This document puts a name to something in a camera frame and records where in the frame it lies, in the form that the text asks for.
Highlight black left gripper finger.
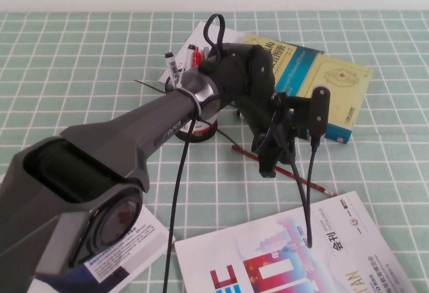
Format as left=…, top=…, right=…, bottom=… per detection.
left=276, top=134, right=296, bottom=166
left=257, top=146, right=280, bottom=179

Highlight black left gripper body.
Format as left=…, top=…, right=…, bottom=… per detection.
left=238, top=92, right=313, bottom=154

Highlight red pencil with eraser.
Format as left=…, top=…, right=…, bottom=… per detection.
left=231, top=145, right=338, bottom=197

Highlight black mesh pen holder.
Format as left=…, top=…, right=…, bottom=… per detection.
left=176, top=117, right=219, bottom=143

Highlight red gel pen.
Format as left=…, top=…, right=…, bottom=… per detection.
left=189, top=46, right=204, bottom=71

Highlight barcoded white marker pen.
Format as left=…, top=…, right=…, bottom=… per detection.
left=163, top=51, right=186, bottom=92

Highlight white zip tie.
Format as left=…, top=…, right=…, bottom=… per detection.
left=173, top=87, right=219, bottom=121

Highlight yellow and teal hardcover book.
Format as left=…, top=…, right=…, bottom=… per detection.
left=227, top=33, right=373, bottom=145

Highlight white colourful show catalogue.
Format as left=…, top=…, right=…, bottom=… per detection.
left=174, top=190, right=416, bottom=293

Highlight white paper booklet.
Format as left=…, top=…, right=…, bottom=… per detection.
left=159, top=21, right=245, bottom=88

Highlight black zip tie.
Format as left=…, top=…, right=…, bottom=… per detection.
left=133, top=78, right=239, bottom=147

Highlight magazine with suited man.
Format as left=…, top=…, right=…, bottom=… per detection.
left=0, top=172, right=176, bottom=293

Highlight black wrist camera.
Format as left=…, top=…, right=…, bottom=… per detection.
left=310, top=84, right=332, bottom=139

